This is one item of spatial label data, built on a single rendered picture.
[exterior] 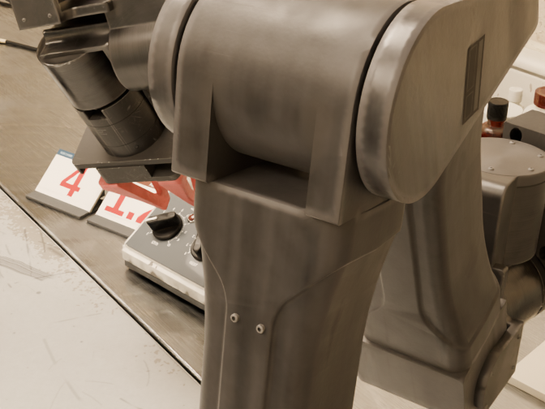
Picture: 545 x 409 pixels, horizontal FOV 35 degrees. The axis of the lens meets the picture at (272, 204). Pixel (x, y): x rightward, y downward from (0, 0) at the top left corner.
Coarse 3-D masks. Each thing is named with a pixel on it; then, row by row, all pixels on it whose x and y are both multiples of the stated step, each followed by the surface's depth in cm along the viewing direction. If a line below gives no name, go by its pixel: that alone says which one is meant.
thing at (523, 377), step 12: (540, 348) 77; (528, 360) 75; (540, 360) 75; (516, 372) 74; (528, 372) 74; (540, 372) 74; (516, 384) 73; (528, 384) 73; (540, 384) 73; (540, 396) 72
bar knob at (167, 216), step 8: (152, 216) 86; (160, 216) 86; (168, 216) 86; (176, 216) 86; (152, 224) 86; (160, 224) 86; (168, 224) 86; (176, 224) 86; (152, 232) 87; (160, 232) 87; (168, 232) 86; (176, 232) 86
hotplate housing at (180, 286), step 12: (132, 252) 87; (132, 264) 88; (144, 264) 86; (156, 264) 85; (144, 276) 87; (156, 276) 85; (168, 276) 84; (180, 276) 83; (168, 288) 85; (180, 288) 83; (192, 288) 82; (192, 300) 83
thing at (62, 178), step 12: (60, 156) 104; (60, 168) 103; (72, 168) 103; (48, 180) 103; (60, 180) 103; (72, 180) 102; (84, 180) 101; (96, 180) 101; (60, 192) 102; (72, 192) 101; (84, 192) 100; (96, 192) 100
